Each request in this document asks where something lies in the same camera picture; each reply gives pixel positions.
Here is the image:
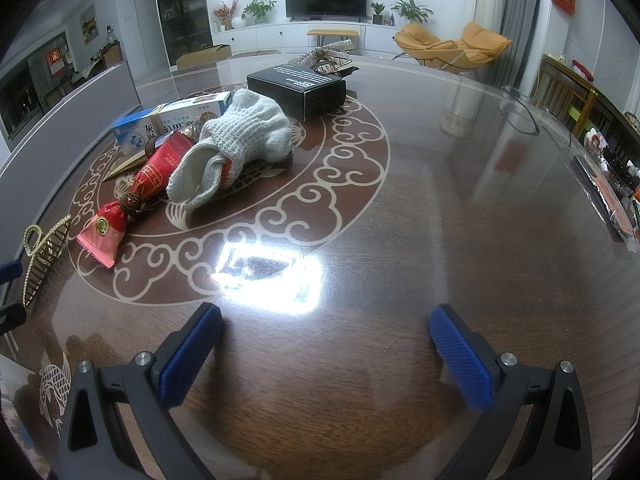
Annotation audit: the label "foil packet on table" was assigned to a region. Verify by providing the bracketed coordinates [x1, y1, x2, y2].
[570, 155, 639, 252]

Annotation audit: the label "potted green plant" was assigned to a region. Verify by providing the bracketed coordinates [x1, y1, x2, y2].
[390, 0, 434, 24]
[242, 0, 277, 24]

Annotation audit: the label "red snack packet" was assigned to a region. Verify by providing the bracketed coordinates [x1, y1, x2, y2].
[76, 131, 193, 269]

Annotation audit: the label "white knit glove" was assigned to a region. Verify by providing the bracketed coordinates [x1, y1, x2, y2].
[167, 89, 293, 211]

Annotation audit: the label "white tv console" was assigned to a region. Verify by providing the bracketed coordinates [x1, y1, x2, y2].
[213, 21, 401, 56]

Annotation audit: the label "wooden dining chair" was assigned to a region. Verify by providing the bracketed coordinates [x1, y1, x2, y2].
[533, 54, 598, 138]

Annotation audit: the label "wooden bench stool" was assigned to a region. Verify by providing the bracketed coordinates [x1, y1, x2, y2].
[307, 28, 360, 52]

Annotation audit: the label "grey white storage bin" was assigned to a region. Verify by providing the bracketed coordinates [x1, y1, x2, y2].
[0, 62, 140, 262]

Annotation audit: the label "small potted plant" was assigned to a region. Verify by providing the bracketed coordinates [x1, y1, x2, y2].
[370, 2, 385, 25]

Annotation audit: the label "potted green plant right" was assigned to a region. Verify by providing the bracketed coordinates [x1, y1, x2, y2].
[390, 0, 434, 24]

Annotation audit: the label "blue white medicine box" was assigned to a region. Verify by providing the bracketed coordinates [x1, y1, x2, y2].
[112, 91, 232, 155]

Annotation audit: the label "brown cardboard box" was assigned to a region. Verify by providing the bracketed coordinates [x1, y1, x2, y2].
[176, 44, 232, 70]

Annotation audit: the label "gold hair claw clip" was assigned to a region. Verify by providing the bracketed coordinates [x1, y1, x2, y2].
[22, 214, 72, 309]

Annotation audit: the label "yellow lounge chair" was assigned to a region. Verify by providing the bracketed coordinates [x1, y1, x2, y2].
[394, 22, 512, 74]

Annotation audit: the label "red flower vase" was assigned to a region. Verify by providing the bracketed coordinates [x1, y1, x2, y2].
[213, 0, 239, 30]

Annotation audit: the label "grey curtain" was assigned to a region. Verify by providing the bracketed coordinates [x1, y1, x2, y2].
[495, 0, 539, 88]

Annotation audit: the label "eyeglasses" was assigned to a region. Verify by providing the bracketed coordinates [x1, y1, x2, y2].
[499, 86, 573, 148]

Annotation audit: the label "dark glass display cabinet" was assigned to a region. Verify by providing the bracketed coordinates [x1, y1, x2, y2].
[156, 0, 213, 66]

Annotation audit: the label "black cardboard box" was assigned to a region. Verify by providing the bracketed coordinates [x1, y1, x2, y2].
[246, 64, 346, 122]

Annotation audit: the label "potted green plant left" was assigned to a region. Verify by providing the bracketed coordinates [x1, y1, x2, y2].
[242, 0, 277, 24]

